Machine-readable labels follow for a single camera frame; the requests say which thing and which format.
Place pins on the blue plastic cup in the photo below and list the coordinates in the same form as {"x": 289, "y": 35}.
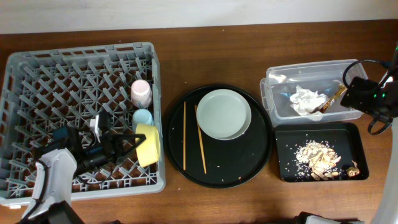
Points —
{"x": 142, "y": 116}

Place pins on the small brown food scrap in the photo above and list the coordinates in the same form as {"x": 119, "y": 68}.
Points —
{"x": 353, "y": 171}

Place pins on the food scraps pile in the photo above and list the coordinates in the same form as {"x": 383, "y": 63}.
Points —
{"x": 317, "y": 160}

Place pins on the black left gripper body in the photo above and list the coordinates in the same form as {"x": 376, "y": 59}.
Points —
{"x": 109, "y": 147}

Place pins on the wooden chopstick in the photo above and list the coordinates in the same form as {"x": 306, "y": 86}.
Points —
{"x": 184, "y": 135}
{"x": 200, "y": 142}

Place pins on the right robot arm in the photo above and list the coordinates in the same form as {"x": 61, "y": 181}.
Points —
{"x": 387, "y": 211}

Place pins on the round black tray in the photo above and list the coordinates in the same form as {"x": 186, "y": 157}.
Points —
{"x": 229, "y": 163}

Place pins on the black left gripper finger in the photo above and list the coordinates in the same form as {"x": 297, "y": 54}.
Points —
{"x": 134, "y": 138}
{"x": 125, "y": 153}

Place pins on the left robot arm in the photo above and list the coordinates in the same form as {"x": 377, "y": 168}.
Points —
{"x": 64, "y": 159}

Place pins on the black rectangular tray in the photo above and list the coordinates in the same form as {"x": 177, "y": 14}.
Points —
{"x": 344, "y": 138}

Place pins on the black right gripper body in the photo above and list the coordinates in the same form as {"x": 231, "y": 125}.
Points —
{"x": 355, "y": 94}

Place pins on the yellow plastic bowl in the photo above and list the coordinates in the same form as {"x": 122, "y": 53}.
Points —
{"x": 148, "y": 152}

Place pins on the gold foil wrapper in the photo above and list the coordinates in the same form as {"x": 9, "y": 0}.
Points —
{"x": 341, "y": 90}

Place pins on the grey plastic dishwasher rack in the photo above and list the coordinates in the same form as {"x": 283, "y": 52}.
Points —
{"x": 45, "y": 90}

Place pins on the pink plastic cup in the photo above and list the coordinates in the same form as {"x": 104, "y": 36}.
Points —
{"x": 141, "y": 94}

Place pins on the light grey plate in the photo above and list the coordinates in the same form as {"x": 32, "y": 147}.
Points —
{"x": 223, "y": 114}

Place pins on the clear plastic bin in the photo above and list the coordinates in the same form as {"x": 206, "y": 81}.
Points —
{"x": 322, "y": 77}

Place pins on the crumpled white paper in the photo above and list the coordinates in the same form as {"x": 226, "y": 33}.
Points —
{"x": 305, "y": 101}

